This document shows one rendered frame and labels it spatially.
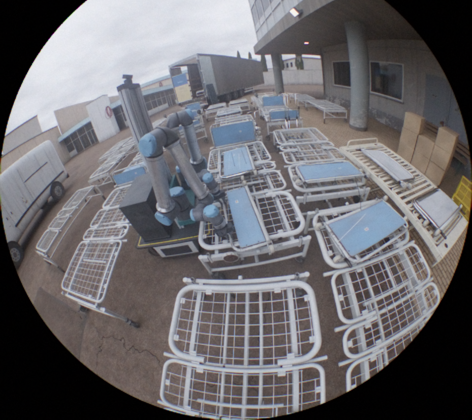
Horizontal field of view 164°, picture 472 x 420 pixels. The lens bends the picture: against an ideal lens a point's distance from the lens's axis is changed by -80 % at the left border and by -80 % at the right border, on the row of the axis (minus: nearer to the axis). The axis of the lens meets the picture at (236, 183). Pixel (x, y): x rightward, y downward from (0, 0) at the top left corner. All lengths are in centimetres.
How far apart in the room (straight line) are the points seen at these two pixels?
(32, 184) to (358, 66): 1100
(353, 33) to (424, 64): 248
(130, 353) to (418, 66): 818
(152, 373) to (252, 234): 166
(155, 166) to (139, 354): 176
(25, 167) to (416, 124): 1077
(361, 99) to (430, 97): 251
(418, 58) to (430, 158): 368
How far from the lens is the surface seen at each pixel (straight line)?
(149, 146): 91
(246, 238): 125
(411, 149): 391
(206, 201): 118
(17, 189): 741
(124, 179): 299
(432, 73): 635
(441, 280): 259
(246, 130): 280
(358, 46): 536
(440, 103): 613
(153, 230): 175
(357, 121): 542
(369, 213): 155
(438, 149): 370
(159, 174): 103
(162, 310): 186
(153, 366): 189
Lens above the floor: 154
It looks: 35 degrees down
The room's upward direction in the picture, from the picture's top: 12 degrees counter-clockwise
